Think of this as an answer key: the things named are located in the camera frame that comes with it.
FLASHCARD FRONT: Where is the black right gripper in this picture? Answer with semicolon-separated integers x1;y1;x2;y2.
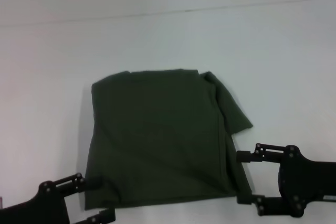
236;142;336;218

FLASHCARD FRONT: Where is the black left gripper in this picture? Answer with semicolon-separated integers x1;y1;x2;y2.
0;173;117;224

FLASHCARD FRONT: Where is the dark green FREE T-shirt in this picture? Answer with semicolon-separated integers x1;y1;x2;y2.
83;68;255;211

